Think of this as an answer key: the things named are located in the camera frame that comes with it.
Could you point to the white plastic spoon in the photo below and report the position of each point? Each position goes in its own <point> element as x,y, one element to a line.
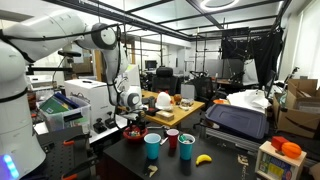
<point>164,140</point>

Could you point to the metal frame table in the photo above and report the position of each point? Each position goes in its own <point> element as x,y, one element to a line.
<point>226,138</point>

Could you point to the small brown cardboard box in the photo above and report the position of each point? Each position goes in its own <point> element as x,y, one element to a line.
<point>165,116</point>

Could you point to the wooden toy box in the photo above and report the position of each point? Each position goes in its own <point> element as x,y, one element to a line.
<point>276,166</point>

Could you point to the white cardboard box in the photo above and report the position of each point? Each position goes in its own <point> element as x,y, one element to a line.
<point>93,100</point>

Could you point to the black toggle clamp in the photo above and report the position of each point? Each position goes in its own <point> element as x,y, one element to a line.
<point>99,127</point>
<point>110,123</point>

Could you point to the red plastic bowl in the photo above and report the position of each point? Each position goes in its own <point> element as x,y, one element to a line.
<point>128,137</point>

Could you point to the clear plastic container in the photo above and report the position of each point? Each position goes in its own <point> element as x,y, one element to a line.
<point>186,104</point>

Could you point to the open cardboard box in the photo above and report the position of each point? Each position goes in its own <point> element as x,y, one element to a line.
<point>300,87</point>

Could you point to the black cylinder speaker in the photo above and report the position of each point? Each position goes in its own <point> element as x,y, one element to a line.
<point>152,101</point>

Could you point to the black box red label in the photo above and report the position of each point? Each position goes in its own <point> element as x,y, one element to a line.
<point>151,112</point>

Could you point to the black camera on stand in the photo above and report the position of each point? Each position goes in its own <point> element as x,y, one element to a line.
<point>70,53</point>

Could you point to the white plush chicken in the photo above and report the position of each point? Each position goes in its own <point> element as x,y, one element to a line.
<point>164,101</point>

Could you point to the brown ball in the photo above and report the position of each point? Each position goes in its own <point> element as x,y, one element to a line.
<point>177,98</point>

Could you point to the dark plastic bin lid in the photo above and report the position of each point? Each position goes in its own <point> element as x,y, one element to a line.
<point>236,121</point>

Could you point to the black mesh chair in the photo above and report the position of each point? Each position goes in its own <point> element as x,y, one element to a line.
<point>203,88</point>

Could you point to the background computer monitor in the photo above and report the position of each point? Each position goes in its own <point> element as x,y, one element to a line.
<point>151,65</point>

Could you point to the teal plastic cup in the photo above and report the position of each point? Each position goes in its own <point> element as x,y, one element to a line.
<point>152,148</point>
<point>186,150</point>

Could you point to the orange bowl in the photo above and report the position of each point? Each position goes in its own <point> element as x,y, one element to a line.
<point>220,101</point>

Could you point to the small green toy piece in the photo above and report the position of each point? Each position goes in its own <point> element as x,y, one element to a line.
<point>182,138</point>

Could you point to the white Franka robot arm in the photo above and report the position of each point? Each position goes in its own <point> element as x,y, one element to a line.
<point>16,116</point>

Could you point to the clear plastic storage bin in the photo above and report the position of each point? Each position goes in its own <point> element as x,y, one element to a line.
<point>56,121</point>

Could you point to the black office chair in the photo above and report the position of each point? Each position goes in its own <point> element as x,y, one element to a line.
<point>165,81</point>

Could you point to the torn yellowish paper scrap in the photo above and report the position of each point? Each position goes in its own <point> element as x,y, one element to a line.
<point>152,170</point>

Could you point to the black hanging backdrop cloth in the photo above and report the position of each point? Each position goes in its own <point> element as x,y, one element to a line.
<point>266,53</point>

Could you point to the black pegboard stand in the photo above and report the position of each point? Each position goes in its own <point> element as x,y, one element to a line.
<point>56,153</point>

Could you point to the large cardboard box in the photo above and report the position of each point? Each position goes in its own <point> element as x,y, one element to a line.
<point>296,123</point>

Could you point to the red plastic cup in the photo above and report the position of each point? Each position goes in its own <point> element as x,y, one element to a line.
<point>172,140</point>

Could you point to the yellow toy banana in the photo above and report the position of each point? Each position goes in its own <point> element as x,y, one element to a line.
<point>204,158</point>

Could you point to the round ceiling light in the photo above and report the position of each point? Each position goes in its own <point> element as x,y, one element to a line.
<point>220,9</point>

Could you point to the green book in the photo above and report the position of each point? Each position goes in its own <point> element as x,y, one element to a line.
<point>53,106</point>

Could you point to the orange toy ball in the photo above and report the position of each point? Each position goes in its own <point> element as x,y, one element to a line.
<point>291,150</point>

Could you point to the wooden desk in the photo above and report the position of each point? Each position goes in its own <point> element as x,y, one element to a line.
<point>186,115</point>

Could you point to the blue folder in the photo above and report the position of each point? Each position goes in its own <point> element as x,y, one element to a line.
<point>68,100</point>

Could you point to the white paper pile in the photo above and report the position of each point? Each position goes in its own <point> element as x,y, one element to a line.
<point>250,100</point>

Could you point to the red toy block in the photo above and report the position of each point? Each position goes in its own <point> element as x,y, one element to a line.
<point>278,143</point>

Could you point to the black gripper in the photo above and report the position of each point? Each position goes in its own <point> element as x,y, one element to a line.
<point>140,119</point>

